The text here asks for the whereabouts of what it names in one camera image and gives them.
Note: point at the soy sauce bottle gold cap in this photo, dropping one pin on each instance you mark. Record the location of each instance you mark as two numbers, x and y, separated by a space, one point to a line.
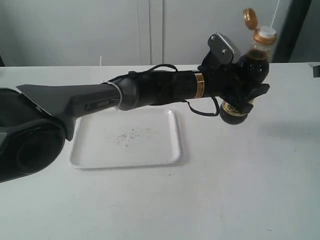
252 67

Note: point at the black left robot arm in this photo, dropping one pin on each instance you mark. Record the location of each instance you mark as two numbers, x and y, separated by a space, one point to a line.
37 120

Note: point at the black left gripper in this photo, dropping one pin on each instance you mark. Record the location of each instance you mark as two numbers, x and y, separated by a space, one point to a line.
216 79

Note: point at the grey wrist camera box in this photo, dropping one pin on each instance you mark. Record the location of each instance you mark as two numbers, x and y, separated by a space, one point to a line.
222 50

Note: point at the white plastic tray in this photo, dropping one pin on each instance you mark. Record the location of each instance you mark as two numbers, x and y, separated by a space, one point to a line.
113 139

